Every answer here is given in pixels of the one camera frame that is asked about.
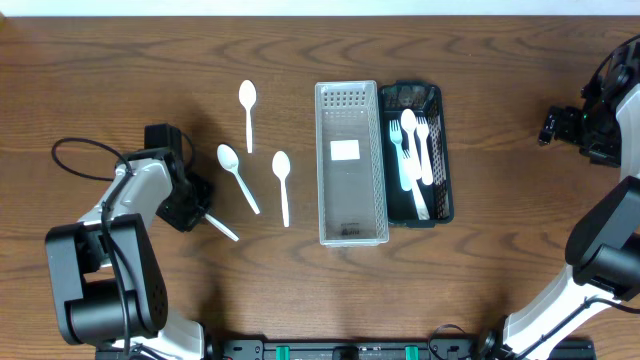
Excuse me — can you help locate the white plastic spoon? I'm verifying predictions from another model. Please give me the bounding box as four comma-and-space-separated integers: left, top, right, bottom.
217, 144, 261, 215
238, 80, 257, 154
401, 109, 421, 179
205, 214, 239, 242
272, 151, 291, 228

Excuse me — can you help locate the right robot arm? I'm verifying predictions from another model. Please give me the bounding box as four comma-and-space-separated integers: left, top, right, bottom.
474, 36, 639, 359

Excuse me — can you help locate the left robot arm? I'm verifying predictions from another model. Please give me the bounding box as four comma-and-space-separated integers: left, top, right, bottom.
45, 145, 214, 359

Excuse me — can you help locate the white label in basket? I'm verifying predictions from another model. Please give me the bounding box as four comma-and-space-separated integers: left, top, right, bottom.
330, 140, 360, 161

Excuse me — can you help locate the clear plastic basket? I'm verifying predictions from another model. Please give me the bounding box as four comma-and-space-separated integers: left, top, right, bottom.
315, 80, 389, 247

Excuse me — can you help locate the black plastic basket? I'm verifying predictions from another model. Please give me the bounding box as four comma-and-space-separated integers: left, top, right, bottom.
378, 80, 454, 228

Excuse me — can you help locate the white plastic fork light-blue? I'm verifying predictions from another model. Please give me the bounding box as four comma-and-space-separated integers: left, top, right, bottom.
389, 120, 411, 191

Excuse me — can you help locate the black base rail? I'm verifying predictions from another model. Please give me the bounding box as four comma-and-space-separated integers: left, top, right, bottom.
205, 338, 474, 360

